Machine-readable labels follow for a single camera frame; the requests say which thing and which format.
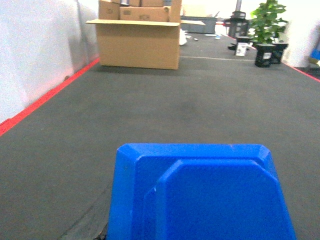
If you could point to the large cardboard box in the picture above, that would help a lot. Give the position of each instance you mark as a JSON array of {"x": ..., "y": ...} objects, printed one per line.
[{"x": 138, "y": 37}]

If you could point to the blue block part with knob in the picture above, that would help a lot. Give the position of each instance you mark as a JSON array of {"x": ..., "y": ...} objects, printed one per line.
[{"x": 168, "y": 191}]

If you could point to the green potted plant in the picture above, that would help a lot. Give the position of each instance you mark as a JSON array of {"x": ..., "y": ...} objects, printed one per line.
[{"x": 267, "y": 23}]

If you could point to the black crate with white label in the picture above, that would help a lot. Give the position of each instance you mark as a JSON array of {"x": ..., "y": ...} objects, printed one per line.
[{"x": 264, "y": 54}]

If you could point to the white sign stand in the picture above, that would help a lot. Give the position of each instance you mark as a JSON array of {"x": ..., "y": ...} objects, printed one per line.
[{"x": 241, "y": 49}]

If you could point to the dark grey floor mat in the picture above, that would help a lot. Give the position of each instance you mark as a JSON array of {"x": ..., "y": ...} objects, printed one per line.
[{"x": 57, "y": 161}]

